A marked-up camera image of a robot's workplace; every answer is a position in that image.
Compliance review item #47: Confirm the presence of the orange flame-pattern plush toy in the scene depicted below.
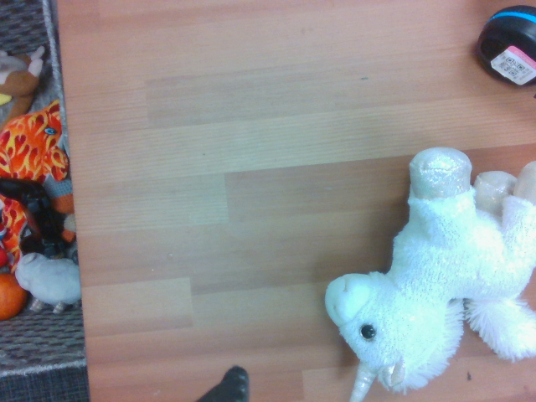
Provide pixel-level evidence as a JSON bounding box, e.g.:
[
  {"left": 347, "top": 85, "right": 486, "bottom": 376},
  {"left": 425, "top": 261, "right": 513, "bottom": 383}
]
[{"left": 0, "top": 99, "right": 70, "bottom": 273}]

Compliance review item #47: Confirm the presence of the white unicorn plush toy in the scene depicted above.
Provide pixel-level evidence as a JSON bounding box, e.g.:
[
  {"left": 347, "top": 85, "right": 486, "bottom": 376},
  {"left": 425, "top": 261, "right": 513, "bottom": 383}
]
[{"left": 324, "top": 146, "right": 536, "bottom": 402}]

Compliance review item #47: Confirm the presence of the grey woven basket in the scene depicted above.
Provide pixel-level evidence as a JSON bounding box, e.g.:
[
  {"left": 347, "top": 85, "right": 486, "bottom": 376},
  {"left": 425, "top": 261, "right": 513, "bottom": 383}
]
[{"left": 0, "top": 0, "right": 91, "bottom": 378}]

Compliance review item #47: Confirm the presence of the grey and orange knitted toy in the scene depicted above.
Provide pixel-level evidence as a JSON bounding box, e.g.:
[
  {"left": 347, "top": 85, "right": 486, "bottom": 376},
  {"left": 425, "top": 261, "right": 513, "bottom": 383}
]
[{"left": 44, "top": 175, "right": 77, "bottom": 244}]

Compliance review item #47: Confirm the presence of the black plastic toy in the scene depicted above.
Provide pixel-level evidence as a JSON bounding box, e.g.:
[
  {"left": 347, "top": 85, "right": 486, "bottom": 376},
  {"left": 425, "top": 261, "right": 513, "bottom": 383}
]
[{"left": 0, "top": 178, "right": 76, "bottom": 259}]

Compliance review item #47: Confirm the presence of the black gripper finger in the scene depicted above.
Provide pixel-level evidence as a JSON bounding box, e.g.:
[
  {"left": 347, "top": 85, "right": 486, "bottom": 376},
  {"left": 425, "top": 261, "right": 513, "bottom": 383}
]
[{"left": 195, "top": 365, "right": 250, "bottom": 402}]

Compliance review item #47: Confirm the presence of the black speaker with blue ring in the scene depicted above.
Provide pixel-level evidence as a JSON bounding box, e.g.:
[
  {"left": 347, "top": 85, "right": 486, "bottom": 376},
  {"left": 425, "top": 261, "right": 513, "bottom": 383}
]
[{"left": 477, "top": 4, "right": 536, "bottom": 88}]

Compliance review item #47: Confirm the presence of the brown monkey plush toy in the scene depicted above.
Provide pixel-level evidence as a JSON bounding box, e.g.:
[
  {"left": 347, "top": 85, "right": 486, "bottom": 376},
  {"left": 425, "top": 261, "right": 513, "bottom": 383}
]
[{"left": 0, "top": 44, "right": 46, "bottom": 122}]

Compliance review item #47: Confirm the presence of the orange fruit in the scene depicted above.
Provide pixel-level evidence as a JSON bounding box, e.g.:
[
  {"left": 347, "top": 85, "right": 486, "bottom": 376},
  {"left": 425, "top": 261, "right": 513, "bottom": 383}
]
[{"left": 0, "top": 272, "right": 28, "bottom": 322}]

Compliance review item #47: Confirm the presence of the grey plush animal toy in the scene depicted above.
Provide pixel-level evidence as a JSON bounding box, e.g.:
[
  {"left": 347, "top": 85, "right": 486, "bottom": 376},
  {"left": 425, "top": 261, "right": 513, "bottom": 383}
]
[{"left": 15, "top": 252, "right": 82, "bottom": 315}]

